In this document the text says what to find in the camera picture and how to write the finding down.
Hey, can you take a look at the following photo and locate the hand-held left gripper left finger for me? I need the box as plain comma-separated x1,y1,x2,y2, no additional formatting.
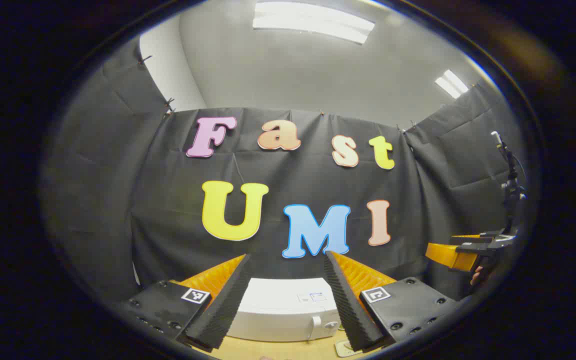
117,253,252,352

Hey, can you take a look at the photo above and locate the large ceiling light panel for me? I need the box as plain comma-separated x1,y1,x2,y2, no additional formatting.
253,1,376,45

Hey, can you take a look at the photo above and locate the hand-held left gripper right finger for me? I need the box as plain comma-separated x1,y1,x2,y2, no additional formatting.
323,250,459,353

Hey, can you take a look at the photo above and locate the white microwave oven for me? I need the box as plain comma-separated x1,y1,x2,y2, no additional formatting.
228,277,341,343

